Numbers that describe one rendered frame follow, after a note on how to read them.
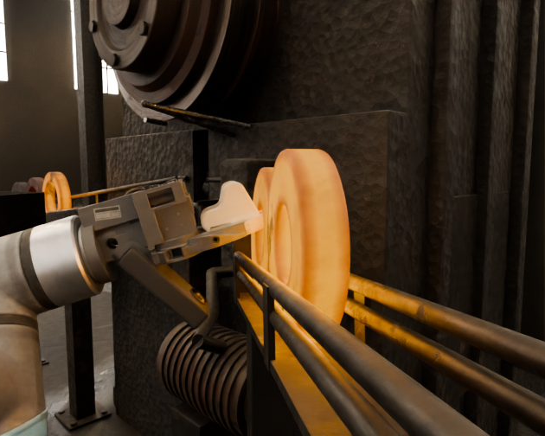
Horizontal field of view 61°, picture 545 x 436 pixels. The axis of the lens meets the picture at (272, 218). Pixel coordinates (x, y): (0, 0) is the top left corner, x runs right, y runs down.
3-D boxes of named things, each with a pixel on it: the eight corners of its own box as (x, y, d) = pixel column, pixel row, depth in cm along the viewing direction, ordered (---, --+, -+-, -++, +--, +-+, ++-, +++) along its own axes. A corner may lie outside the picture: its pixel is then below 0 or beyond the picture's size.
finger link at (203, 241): (245, 223, 48) (162, 248, 47) (248, 237, 48) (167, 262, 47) (240, 218, 53) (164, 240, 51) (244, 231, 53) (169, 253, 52)
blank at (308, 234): (298, 160, 46) (265, 160, 45) (350, 132, 31) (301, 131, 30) (300, 316, 46) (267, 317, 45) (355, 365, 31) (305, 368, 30)
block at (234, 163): (260, 278, 93) (259, 159, 90) (289, 285, 87) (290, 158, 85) (219, 288, 85) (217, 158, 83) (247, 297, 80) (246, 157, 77)
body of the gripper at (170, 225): (187, 178, 47) (68, 212, 45) (211, 256, 48) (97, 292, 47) (188, 176, 55) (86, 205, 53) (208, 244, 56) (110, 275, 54)
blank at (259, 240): (276, 175, 61) (251, 174, 61) (304, 159, 46) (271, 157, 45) (274, 291, 61) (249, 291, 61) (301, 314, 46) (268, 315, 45)
